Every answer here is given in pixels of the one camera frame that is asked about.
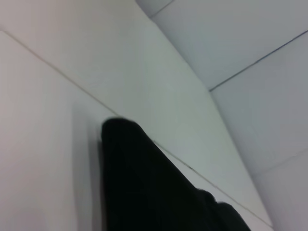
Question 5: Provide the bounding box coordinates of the black shirt with FREE print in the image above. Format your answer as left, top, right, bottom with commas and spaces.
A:
97, 117, 253, 231

